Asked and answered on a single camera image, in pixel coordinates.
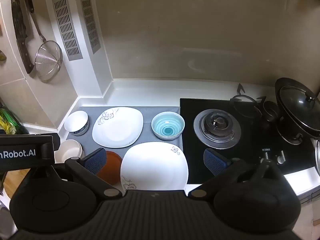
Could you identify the blue striped bowl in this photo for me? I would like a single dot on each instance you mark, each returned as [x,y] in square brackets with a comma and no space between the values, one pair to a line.
[167,127]

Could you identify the black glass gas stove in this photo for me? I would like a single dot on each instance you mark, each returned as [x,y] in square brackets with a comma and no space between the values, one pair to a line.
[190,110]

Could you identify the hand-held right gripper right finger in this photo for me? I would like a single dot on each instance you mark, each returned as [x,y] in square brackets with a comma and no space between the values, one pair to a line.
[215,162]

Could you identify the metal stove knob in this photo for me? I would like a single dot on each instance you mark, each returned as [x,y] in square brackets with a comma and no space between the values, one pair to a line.
[266,157]
[281,158]

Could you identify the brown round plate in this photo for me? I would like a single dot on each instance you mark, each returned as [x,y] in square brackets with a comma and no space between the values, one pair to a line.
[111,166]

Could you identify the white square floral plate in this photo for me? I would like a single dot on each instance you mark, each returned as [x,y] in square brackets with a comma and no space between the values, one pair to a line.
[155,165]
[117,127]

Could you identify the grey drying mat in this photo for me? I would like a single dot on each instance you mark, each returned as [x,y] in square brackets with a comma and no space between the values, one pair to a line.
[147,120]

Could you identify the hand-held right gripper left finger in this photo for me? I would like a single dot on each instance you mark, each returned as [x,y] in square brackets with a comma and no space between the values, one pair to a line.
[96,162]

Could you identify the white bowl with blue pattern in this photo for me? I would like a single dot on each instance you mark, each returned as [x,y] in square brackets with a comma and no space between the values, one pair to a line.
[76,122]

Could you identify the round metal stove burner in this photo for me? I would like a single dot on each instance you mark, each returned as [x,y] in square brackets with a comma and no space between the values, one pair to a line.
[291,138]
[217,127]

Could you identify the metal mesh skimmer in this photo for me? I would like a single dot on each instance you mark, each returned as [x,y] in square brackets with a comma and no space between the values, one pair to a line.
[48,60]

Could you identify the glass wok lid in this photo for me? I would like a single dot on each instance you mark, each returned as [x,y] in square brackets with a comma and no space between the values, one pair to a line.
[297,105]

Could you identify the green snack bag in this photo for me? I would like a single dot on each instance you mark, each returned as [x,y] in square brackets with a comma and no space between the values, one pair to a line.
[6,122]

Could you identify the metal pot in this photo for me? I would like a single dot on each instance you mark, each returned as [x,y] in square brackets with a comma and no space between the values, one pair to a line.
[318,157]

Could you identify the small metal cup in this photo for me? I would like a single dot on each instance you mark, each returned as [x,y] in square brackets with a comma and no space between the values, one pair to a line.
[270,112]

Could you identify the wide grey vent grille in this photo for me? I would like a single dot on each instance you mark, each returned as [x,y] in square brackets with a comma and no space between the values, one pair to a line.
[67,26]

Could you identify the cream bowl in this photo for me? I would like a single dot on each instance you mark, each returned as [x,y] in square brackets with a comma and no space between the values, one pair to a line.
[68,150]

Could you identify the black wok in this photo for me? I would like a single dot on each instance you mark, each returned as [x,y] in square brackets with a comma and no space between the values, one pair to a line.
[287,122]

